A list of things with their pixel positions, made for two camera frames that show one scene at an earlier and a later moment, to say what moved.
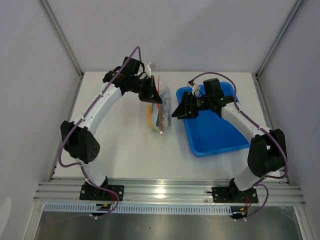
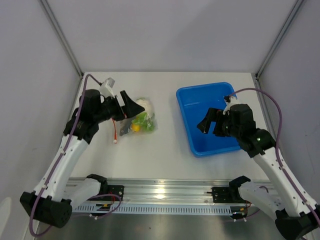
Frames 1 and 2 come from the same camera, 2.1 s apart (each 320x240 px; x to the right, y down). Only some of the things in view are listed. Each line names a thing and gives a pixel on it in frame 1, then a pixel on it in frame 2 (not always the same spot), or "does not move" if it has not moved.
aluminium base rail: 279,193 does not move
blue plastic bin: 210,134 does not move
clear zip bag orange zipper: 158,116 → 145,123
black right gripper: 185,110 → 212,113
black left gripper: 154,97 → 130,109
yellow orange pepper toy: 148,115 → 136,128
